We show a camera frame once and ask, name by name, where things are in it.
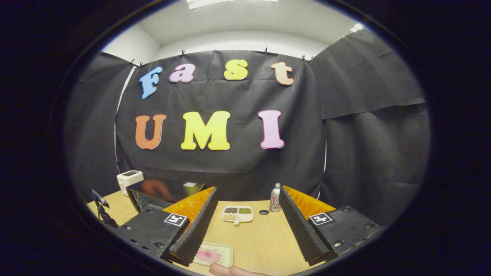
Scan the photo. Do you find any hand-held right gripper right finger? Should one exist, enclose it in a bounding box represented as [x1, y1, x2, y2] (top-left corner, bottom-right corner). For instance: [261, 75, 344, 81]
[279, 185, 382, 266]

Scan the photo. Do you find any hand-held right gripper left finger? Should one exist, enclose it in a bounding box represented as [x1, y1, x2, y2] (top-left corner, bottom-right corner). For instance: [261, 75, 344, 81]
[115, 187, 219, 267]

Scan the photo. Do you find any pink meat slice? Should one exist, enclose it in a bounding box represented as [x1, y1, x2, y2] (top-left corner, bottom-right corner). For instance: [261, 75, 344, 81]
[196, 249, 221, 263]

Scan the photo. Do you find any cream food tray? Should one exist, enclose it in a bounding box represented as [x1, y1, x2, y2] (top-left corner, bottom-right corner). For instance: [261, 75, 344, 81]
[192, 242, 234, 268]

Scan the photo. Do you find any black electric oven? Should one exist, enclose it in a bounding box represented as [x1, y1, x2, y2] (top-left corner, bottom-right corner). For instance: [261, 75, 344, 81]
[127, 177, 206, 213]

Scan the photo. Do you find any white toaster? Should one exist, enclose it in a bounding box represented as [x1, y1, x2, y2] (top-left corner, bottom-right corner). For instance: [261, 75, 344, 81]
[117, 170, 145, 197]

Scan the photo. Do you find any white and red bottle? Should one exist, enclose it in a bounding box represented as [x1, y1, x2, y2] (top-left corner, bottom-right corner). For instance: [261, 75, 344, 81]
[270, 183, 282, 212]

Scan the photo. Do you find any white divided dish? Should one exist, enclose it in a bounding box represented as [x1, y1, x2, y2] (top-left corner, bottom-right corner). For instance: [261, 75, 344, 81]
[221, 205, 254, 225]

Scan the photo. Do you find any black backdrop cloth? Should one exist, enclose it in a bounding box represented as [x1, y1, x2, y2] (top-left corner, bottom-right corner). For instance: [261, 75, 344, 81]
[63, 29, 431, 227]

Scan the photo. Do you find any large ceiling light panel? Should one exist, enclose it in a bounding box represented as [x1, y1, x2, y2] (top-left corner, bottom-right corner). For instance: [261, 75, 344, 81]
[187, 0, 278, 10]

